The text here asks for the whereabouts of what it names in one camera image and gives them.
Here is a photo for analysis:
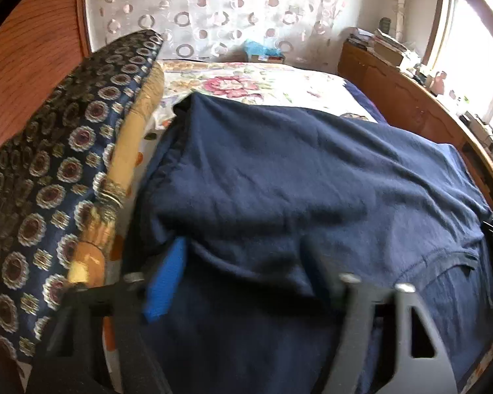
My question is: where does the wooden sideboard cabinet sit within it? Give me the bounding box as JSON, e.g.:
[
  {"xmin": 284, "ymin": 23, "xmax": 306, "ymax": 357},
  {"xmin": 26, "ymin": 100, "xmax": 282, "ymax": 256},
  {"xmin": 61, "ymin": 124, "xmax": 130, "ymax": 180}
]
[{"xmin": 338, "ymin": 40, "xmax": 493, "ymax": 210}]

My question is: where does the navy blanket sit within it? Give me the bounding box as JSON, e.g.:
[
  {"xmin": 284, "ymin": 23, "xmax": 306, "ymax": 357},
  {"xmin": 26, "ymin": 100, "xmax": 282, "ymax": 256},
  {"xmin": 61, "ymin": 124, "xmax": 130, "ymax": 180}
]
[{"xmin": 345, "ymin": 80, "xmax": 389, "ymax": 124}]

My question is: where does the pink figurine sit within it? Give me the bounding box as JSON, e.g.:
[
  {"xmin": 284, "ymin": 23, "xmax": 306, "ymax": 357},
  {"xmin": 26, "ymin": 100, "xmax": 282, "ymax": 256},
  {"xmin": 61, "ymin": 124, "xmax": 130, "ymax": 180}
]
[{"xmin": 431, "ymin": 71, "xmax": 448, "ymax": 95}]

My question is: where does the sheer circle-patterned curtain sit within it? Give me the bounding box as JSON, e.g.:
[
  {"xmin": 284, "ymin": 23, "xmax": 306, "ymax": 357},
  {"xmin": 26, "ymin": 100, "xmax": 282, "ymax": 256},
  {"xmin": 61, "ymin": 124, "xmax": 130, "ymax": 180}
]
[{"xmin": 84, "ymin": 0, "xmax": 362, "ymax": 77}]

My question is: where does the floral quilt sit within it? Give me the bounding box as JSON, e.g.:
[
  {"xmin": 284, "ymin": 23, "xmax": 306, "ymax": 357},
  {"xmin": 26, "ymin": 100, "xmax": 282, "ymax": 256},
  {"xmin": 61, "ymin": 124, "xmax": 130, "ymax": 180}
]
[{"xmin": 146, "ymin": 59, "xmax": 379, "ymax": 140}]

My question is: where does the window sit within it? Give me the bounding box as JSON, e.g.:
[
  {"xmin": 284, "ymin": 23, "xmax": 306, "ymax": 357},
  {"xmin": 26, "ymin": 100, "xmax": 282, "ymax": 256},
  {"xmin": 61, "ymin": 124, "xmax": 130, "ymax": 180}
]
[{"xmin": 421, "ymin": 0, "xmax": 493, "ymax": 132}]

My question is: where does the orange fruit print bedsheet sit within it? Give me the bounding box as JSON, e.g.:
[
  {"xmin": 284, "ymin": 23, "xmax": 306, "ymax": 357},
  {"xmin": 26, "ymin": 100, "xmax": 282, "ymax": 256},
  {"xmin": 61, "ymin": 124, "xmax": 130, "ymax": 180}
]
[{"xmin": 101, "ymin": 129, "xmax": 165, "ymax": 394}]

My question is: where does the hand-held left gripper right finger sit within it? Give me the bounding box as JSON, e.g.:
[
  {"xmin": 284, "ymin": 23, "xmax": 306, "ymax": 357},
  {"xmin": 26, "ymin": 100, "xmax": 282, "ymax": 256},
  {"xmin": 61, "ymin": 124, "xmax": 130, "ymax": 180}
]
[{"xmin": 308, "ymin": 250, "xmax": 458, "ymax": 394}]

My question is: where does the floral pipe cover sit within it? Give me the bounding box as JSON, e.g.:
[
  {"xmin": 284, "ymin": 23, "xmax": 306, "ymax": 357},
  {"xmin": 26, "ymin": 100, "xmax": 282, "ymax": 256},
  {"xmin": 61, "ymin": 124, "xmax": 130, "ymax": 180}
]
[{"xmin": 384, "ymin": 0, "xmax": 415, "ymax": 46}]

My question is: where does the navy t-shirt with orange print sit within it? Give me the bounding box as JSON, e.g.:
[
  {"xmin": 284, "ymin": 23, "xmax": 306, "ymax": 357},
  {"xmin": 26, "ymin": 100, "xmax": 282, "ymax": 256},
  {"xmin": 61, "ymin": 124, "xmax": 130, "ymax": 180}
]
[{"xmin": 129, "ymin": 92, "xmax": 493, "ymax": 394}]

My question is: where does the navy medallion-patterned cushion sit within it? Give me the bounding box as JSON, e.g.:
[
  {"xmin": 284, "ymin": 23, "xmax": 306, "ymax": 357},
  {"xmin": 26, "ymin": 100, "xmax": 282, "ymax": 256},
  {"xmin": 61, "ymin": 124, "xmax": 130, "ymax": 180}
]
[{"xmin": 0, "ymin": 29, "xmax": 165, "ymax": 362}]

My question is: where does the stack of books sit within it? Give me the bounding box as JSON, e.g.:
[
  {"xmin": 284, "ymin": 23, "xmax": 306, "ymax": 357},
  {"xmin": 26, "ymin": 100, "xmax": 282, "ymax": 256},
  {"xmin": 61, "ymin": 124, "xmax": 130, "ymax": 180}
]
[{"xmin": 347, "ymin": 27, "xmax": 420, "ymax": 68}]

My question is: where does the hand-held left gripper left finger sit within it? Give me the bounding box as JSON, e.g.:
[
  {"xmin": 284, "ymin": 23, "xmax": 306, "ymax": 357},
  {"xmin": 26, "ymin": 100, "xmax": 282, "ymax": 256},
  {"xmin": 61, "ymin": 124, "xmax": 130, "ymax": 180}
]
[{"xmin": 25, "ymin": 236, "xmax": 190, "ymax": 394}]

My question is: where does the wooden slatted wardrobe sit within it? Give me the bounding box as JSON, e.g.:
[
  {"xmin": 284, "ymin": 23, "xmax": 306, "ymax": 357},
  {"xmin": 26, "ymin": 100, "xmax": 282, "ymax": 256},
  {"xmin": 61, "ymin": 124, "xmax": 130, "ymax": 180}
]
[{"xmin": 0, "ymin": 0, "xmax": 95, "ymax": 159}]

